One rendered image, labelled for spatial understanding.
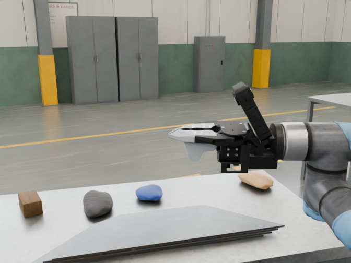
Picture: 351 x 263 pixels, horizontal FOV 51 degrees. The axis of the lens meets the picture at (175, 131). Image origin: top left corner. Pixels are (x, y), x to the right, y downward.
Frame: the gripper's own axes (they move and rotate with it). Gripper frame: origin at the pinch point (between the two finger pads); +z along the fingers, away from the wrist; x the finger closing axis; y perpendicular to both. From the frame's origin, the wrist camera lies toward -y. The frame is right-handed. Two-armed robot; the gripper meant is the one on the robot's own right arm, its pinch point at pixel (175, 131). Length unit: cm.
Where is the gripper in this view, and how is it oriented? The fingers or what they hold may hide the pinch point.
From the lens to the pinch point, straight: 70.1
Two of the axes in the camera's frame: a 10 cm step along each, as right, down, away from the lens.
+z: -10.0, 0.0, 0.1
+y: 0.0, 9.2, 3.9
